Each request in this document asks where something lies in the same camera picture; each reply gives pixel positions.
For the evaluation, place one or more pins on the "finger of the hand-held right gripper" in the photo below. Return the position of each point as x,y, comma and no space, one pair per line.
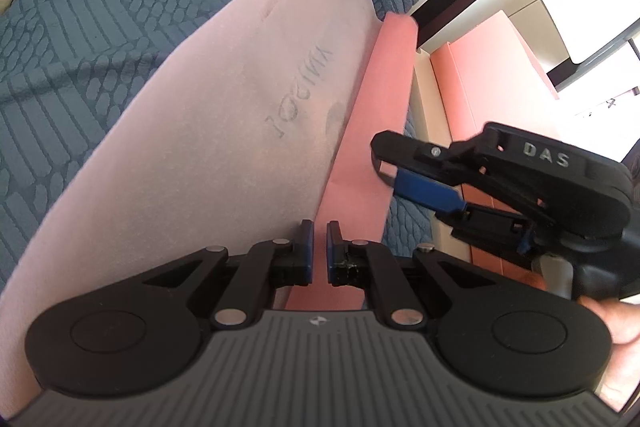
415,152
425,192

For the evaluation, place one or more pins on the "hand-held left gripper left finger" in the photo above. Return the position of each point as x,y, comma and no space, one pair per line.
309,252

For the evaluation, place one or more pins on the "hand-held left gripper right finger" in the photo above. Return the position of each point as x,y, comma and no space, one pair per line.
331,252

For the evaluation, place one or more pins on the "person's right hand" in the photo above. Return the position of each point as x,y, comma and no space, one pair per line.
620,332

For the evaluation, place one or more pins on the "pink cardboard box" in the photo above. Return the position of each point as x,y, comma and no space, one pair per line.
475,82

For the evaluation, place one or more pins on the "blue textured cushion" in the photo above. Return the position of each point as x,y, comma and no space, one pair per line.
100,32

